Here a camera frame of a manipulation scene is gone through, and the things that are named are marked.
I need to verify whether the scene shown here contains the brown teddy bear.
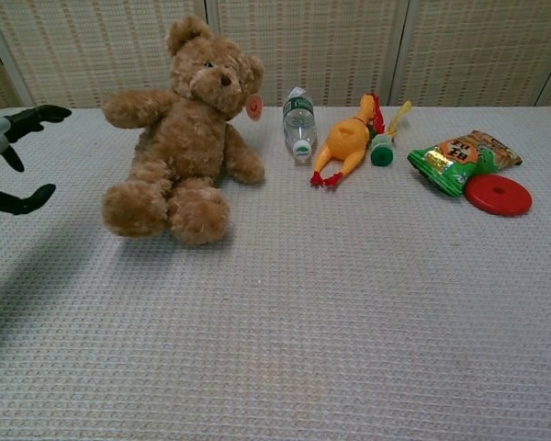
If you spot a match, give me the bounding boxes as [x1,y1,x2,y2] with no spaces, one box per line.
[100,16,267,246]

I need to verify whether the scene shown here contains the clear plastic water bottle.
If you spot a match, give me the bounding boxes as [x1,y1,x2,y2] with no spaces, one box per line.
[282,86,316,164]

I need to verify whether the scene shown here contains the white waffle-weave tablecloth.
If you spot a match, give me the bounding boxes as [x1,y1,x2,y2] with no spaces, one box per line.
[0,106,551,441]

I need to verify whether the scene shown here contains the yellow rubber chicken toy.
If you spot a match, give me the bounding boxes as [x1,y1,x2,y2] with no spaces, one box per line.
[309,92,389,188]

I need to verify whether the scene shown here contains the green-base feather shuttlecock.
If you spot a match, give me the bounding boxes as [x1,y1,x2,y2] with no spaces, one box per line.
[369,99,414,167]

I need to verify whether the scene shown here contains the green orange snack bag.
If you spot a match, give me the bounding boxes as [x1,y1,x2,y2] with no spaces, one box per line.
[406,129,524,199]

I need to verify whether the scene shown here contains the red round disc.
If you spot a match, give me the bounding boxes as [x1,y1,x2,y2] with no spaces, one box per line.
[464,173,534,218]

